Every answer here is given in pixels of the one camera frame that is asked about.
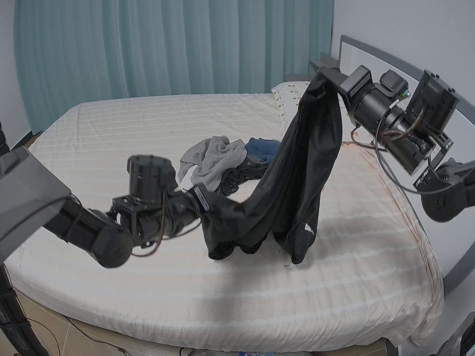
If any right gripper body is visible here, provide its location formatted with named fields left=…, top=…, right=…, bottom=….
left=339, top=66, right=407, bottom=135

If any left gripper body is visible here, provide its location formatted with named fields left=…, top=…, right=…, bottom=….
left=163, top=185, right=213, bottom=237

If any black polo shirt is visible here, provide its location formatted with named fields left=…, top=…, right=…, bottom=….
left=200, top=73, right=344, bottom=265

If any pile of clothes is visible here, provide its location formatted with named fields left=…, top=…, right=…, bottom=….
left=177, top=136, right=283, bottom=196

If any bed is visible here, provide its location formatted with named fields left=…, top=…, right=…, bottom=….
left=3, top=35, right=475, bottom=349

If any grey bedside table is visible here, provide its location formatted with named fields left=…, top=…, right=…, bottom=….
left=285, top=52, right=341, bottom=84

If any white printed pillow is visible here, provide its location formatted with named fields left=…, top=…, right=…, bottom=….
left=272, top=81, right=358, bottom=142

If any blue-green curtain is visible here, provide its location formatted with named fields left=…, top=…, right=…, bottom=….
left=14, top=0, right=334, bottom=134

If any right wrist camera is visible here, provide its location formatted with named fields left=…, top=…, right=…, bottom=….
left=379, top=70, right=410, bottom=99

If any black cable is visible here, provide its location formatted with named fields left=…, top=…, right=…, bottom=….
left=374, top=132, right=433, bottom=195

